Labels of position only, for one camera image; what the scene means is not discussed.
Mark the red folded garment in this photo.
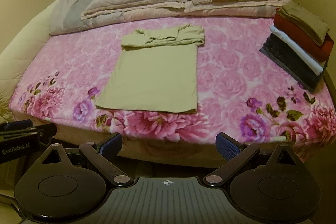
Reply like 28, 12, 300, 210
274, 14, 334, 63

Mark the white folded garment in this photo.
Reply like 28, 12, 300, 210
270, 25, 326, 75

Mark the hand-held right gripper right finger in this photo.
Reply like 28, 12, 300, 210
205, 132, 298, 186

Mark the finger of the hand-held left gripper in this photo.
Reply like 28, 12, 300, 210
0, 120, 34, 132
0, 123, 57, 145

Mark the cream padded headboard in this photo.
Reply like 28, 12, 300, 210
0, 0, 75, 114

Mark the grey quilt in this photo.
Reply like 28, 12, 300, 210
49, 0, 280, 36

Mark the tan bed base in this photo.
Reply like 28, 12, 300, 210
10, 109, 289, 168

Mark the beige t-shirt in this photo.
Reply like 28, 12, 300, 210
95, 25, 205, 114

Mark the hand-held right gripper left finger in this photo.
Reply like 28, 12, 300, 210
42, 133, 134, 186

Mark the olive brown folded garment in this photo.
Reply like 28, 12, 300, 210
277, 0, 330, 45

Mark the pink floral bed sheet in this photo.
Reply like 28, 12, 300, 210
9, 15, 336, 164

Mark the dark navy folded garment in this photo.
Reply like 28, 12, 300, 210
259, 34, 328, 93

